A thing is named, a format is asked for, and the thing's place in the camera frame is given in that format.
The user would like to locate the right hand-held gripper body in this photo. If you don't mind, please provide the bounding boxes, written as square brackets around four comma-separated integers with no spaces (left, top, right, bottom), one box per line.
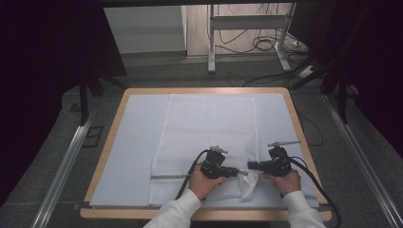
[259,140,301,178]

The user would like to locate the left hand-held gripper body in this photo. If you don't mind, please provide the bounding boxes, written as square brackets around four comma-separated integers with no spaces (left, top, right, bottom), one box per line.
[200,144,230,181]

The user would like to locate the white mesh garment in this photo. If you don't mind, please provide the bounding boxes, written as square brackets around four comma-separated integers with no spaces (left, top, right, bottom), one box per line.
[147,93,261,206]

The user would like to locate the person's right hand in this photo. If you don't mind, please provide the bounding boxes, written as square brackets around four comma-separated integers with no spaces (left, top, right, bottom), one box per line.
[261,168,302,197]

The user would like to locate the person's left hand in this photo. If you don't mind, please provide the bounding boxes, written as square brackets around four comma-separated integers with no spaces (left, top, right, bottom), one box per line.
[187,165,227,201]

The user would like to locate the pale blue table mat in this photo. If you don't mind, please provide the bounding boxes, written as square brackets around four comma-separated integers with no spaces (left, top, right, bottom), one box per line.
[89,92,319,209]

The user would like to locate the black metal stand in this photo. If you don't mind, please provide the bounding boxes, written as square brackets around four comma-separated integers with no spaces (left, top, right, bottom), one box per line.
[78,71,129,127]
[318,55,360,125]

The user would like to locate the white power strip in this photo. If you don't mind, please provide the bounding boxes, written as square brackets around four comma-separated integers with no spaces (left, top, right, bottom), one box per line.
[297,65,318,79]

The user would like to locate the wooden-edged table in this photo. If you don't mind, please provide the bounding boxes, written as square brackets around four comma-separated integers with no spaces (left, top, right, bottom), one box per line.
[79,86,333,222]

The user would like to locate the dark curtain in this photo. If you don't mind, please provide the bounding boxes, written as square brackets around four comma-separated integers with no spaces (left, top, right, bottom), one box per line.
[0,0,128,207]
[289,0,403,160]

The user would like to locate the white cabinet panel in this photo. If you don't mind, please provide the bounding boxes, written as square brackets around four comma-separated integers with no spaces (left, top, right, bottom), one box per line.
[103,5,188,55]

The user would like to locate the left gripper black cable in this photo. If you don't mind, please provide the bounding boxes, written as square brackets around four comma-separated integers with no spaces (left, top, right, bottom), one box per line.
[174,148,211,201]

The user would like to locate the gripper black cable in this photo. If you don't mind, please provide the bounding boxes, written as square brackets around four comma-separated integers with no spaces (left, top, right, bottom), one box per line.
[289,155,342,228]
[174,148,211,201]

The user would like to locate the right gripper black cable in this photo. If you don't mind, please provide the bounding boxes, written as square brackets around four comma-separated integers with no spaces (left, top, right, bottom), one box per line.
[289,155,342,228]

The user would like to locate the thin black floor cable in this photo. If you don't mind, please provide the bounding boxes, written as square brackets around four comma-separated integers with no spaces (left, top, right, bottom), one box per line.
[297,109,325,147]

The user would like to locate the aluminium floor rail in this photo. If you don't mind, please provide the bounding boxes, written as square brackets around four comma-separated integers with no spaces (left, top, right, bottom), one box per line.
[322,93,403,228]
[29,105,100,228]

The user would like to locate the tangled black floor cables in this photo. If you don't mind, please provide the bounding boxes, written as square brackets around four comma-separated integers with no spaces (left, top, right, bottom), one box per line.
[214,3,288,55]

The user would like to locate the black floor socket frame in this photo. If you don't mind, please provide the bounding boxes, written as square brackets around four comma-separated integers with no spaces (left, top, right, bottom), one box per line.
[82,125,105,148]

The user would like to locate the white metal desk frame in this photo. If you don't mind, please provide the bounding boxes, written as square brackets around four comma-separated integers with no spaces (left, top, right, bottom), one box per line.
[206,2,297,75]

